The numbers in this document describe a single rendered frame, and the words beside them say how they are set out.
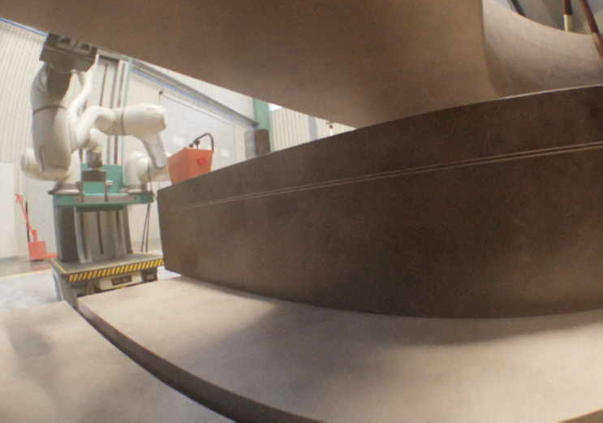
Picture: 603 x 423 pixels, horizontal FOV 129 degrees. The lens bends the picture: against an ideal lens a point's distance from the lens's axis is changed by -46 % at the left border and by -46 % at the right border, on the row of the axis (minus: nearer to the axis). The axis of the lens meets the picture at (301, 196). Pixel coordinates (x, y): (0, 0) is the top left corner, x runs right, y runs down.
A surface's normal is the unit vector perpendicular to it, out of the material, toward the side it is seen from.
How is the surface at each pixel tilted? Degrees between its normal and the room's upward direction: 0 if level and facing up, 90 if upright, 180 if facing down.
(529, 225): 90
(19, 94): 90
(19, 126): 90
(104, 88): 90
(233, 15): 180
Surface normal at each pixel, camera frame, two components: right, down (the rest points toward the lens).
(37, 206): 0.94, -0.11
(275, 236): -0.62, 0.03
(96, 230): 0.85, -0.11
